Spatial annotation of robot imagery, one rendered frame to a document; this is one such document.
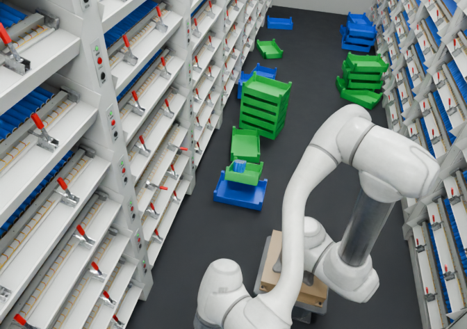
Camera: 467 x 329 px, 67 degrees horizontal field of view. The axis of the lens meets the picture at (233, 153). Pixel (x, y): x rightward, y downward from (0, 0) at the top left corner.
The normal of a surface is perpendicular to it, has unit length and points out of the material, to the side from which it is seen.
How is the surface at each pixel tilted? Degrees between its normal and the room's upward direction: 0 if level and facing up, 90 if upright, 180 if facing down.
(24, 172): 22
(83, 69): 90
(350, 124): 27
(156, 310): 0
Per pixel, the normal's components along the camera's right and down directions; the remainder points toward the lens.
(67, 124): 0.40, -0.62
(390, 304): 0.05, -0.75
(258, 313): -0.36, -0.62
